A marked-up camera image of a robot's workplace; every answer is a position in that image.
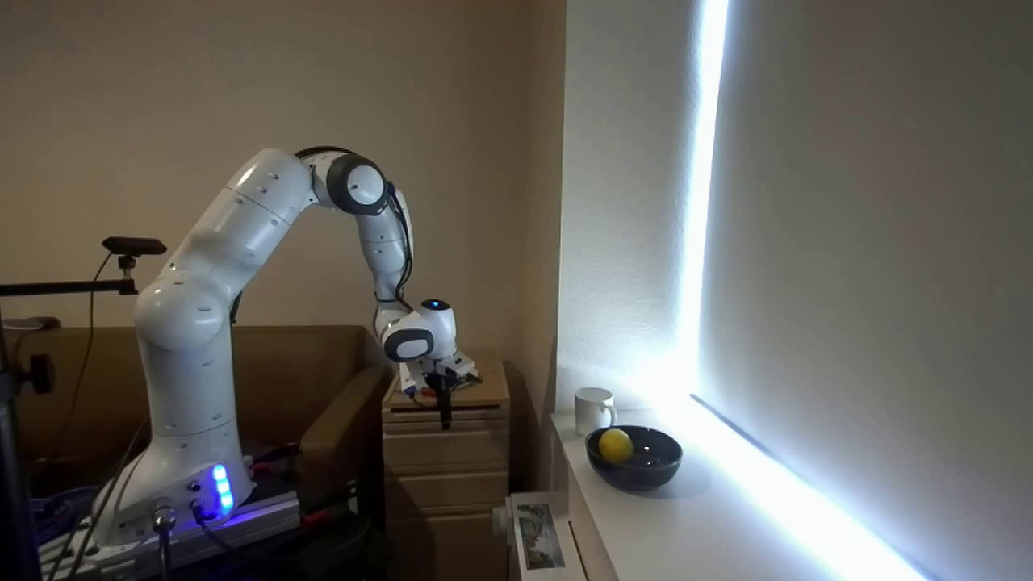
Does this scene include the yellow ball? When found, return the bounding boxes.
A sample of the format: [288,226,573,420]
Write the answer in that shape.
[594,425,638,467]

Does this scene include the light wood lower drawer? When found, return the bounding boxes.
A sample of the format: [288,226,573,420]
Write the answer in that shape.
[385,471,514,522]
[380,434,514,478]

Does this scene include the grey roller blind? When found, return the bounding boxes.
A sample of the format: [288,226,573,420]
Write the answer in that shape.
[687,0,1033,581]

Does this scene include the white window sill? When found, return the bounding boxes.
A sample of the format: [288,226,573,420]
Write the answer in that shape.
[548,400,933,581]

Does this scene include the black boom stand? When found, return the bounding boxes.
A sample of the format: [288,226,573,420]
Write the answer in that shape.
[0,273,147,299]

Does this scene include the light wood nightstand drawer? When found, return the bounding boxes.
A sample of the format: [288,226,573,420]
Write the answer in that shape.
[380,407,514,438]

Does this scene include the black bowl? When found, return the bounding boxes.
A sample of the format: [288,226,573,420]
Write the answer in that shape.
[586,422,687,498]

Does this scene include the black camera on boom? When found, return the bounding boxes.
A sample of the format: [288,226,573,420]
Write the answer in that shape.
[100,234,171,272]

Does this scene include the brown armchair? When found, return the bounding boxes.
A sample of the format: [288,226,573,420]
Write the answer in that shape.
[21,324,394,510]

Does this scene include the white-black gripper body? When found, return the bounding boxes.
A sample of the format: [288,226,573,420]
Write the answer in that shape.
[396,354,486,400]

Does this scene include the light wood nightstand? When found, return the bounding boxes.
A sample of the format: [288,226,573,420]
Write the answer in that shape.
[377,360,518,581]

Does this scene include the robot base platform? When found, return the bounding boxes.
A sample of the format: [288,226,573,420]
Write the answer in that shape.
[38,482,306,579]

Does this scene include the white cup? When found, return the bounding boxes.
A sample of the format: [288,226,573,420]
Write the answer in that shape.
[573,384,619,438]

